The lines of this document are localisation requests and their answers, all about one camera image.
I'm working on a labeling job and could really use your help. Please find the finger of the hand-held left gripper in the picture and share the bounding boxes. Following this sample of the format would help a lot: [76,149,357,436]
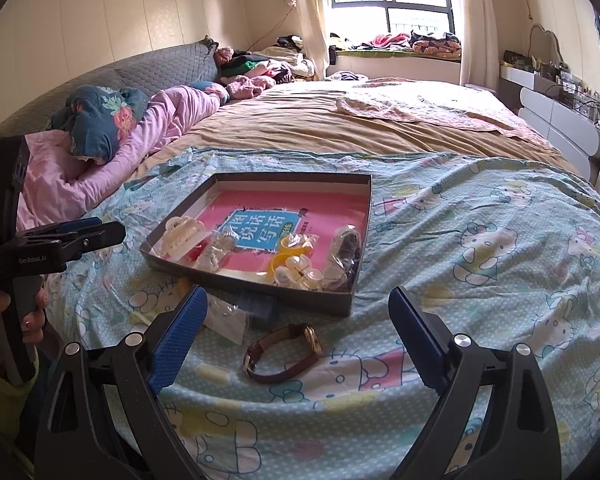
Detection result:
[17,221,127,275]
[50,216,103,235]

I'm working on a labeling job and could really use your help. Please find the dark shallow cardboard box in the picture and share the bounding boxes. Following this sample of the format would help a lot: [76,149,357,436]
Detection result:
[138,172,374,318]

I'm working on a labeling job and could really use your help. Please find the pink quilt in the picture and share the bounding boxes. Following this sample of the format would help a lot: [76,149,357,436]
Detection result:
[15,84,229,233]

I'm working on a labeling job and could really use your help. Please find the cat print light blue bedsheet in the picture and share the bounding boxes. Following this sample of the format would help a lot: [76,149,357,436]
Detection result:
[45,147,600,480]

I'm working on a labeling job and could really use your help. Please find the tan bedsheet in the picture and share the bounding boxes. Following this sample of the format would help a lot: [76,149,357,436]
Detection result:
[130,79,566,181]

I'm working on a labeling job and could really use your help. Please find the grey quilted headboard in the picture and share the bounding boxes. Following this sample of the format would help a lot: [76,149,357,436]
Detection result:
[0,39,222,163]

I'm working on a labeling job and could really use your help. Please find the cream curtain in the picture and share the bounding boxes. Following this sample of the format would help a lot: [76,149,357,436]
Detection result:
[284,0,332,80]
[454,0,502,90]

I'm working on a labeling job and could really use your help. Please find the teal floral pillow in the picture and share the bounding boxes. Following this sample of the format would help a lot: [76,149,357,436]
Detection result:
[51,85,152,167]

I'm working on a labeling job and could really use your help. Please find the brown leather wristwatch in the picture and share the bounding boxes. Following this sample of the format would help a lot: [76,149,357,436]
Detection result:
[243,323,324,379]

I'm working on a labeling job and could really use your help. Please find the clothes on window sill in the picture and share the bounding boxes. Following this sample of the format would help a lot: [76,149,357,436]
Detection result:
[329,30,464,60]

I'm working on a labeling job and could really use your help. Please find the clear plastic hair clip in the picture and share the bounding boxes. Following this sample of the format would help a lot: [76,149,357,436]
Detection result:
[274,255,327,292]

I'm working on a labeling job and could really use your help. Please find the pink book with blue label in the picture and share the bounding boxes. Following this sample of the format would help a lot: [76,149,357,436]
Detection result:
[180,189,368,281]

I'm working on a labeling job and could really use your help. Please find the white vanity table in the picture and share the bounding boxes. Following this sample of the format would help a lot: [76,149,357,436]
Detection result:
[499,59,600,183]

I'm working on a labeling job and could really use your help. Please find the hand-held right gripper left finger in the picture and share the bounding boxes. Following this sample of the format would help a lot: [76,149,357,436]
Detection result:
[34,284,216,480]

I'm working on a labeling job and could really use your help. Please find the pile of clothes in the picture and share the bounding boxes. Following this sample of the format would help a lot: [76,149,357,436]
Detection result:
[214,34,317,100]

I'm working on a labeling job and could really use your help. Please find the earring card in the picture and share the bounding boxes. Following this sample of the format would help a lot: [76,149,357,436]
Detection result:
[202,294,252,347]

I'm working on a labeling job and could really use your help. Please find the vanity mirror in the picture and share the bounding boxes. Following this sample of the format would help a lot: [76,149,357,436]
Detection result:
[529,23,564,72]

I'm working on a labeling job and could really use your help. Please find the plastic bag of dark beads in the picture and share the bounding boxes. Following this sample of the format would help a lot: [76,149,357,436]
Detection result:
[324,224,365,287]

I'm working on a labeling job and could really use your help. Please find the cream hair claw clip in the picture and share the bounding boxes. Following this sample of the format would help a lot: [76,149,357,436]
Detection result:
[160,214,214,262]

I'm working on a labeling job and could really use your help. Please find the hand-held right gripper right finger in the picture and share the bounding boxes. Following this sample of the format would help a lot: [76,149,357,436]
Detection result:
[387,286,571,480]

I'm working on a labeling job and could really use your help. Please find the yellow hair clip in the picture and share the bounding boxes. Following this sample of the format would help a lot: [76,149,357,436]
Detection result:
[264,236,314,281]

